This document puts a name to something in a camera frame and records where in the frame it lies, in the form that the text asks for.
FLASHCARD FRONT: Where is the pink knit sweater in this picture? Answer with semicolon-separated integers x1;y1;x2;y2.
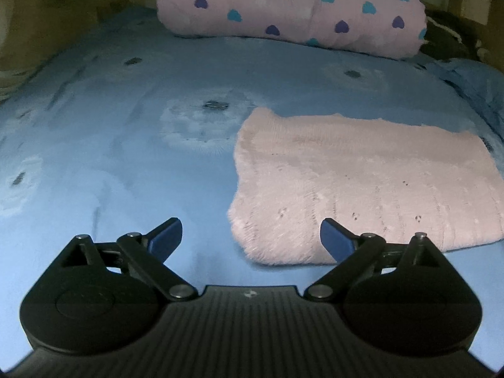
227;106;504;266

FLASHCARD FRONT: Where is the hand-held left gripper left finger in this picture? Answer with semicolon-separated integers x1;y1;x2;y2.
41;216;199;302

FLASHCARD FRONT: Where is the wooden frame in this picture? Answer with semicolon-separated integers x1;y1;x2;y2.
445;0;504;54

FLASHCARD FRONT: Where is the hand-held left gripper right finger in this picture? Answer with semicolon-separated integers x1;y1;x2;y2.
303;217;462;302

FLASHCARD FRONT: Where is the pink heart-print quilt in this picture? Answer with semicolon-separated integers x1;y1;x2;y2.
156;0;428;61

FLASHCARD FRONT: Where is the blue printed bed sheet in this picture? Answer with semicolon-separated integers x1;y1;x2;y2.
0;6;504;363

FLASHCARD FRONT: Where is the dark cloth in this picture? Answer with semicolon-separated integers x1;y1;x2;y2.
419;9;490;62

